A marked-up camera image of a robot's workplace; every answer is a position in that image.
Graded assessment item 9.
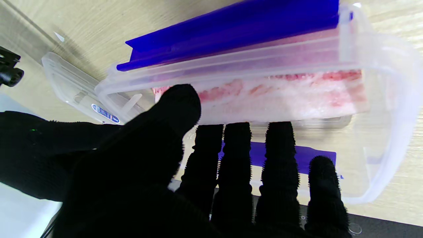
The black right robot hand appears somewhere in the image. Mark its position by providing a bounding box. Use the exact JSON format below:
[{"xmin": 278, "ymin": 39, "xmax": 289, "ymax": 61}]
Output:
[{"xmin": 0, "ymin": 111, "xmax": 123, "ymax": 202}]

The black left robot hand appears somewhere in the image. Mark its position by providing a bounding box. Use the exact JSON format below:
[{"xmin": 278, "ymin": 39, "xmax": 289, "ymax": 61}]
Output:
[{"xmin": 53, "ymin": 84, "xmax": 351, "ymax": 238}]

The clear lid with blue label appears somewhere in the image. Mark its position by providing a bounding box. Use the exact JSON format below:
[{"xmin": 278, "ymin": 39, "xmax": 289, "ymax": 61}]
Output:
[{"xmin": 41, "ymin": 52, "xmax": 146, "ymax": 125}]

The raw bacon slice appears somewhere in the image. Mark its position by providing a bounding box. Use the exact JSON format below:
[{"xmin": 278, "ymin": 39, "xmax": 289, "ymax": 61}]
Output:
[{"xmin": 153, "ymin": 69, "xmax": 370, "ymax": 121}]

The clear container with blue clips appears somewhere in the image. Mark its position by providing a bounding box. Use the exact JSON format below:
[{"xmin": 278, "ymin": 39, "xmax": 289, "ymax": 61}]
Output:
[{"xmin": 96, "ymin": 0, "xmax": 423, "ymax": 205}]

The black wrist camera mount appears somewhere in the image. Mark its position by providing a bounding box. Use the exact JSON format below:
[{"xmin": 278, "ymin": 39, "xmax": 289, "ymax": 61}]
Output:
[{"xmin": 0, "ymin": 46, "xmax": 24, "ymax": 87}]

